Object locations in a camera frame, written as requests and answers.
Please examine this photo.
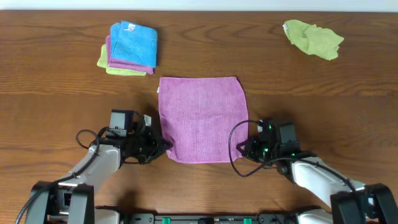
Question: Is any purple microfiber cloth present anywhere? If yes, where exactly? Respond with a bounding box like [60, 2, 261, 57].
[159, 77, 248, 164]

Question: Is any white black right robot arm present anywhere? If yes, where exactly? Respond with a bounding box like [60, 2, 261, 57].
[236, 119, 397, 223]

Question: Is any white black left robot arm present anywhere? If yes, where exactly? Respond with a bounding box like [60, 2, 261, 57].
[16, 110, 172, 223]

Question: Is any purple folded cloth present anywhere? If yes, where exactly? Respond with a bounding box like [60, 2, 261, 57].
[106, 35, 154, 75]

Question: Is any light green folded cloth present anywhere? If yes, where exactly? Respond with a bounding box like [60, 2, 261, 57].
[97, 44, 146, 77]

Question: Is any blue folded cloth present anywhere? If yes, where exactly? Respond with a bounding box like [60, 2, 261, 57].
[110, 21, 158, 68]

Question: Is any crumpled green cloth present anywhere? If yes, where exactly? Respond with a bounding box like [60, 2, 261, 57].
[282, 20, 344, 60]

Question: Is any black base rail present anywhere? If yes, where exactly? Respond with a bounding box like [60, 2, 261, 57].
[96, 212, 299, 224]

